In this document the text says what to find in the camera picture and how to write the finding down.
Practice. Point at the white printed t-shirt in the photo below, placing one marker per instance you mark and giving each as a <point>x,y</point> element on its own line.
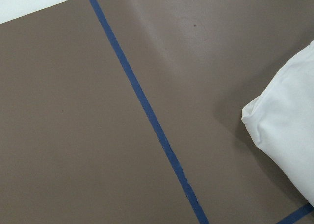
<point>280,120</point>

